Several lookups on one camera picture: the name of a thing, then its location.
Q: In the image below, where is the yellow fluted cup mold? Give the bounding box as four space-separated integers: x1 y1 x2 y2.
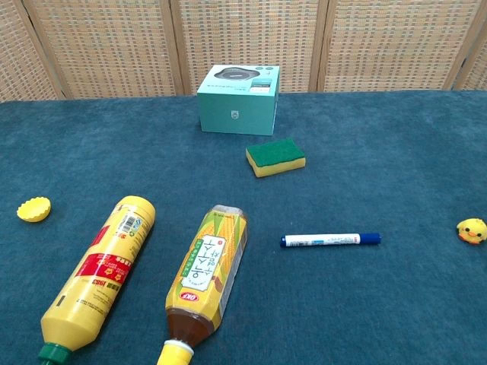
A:
16 195 53 223

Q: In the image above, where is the blue and white marker pen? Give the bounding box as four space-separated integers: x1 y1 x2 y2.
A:
280 232 383 249

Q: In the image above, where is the green and yellow sponge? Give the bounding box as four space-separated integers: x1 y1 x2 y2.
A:
245 137 307 179

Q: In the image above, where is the corn tea bottle yellow cap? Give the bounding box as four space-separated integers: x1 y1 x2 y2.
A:
156 204 249 365

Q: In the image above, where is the teal product box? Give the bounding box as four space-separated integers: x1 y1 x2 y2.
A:
196 64 281 136

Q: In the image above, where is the woven wooden folding screen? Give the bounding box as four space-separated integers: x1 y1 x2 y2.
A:
0 0 487 103

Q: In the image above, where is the yellow bottle green cap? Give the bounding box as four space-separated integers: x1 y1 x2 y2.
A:
37 195 157 363

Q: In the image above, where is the teal table cloth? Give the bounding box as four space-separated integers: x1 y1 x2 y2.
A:
0 90 487 365

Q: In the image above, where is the small yellow rubber duck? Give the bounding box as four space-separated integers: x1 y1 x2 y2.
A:
456 217 487 246

